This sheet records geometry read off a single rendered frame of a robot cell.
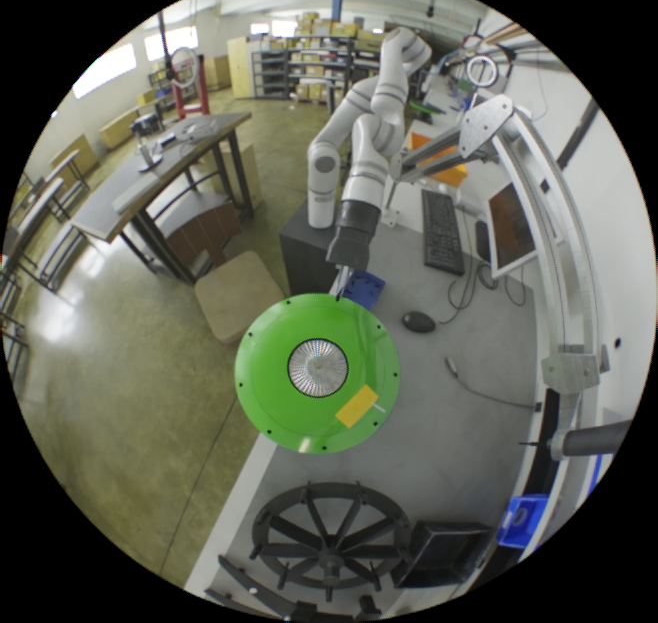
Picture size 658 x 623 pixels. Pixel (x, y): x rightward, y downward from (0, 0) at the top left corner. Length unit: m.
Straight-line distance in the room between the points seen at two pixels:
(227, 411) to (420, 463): 1.25
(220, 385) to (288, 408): 1.24
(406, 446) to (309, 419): 0.31
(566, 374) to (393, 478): 0.46
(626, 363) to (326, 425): 0.91
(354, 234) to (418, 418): 0.47
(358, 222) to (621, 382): 0.92
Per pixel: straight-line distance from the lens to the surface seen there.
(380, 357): 0.42
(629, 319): 0.98
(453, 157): 0.49
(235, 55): 7.28
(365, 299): 0.64
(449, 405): 0.66
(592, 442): 0.36
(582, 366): 0.32
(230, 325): 0.97
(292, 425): 0.40
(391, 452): 0.61
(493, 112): 0.42
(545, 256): 0.33
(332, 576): 0.50
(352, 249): 0.39
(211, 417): 1.64
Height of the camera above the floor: 1.47
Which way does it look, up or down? 63 degrees down
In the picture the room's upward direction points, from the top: 7 degrees clockwise
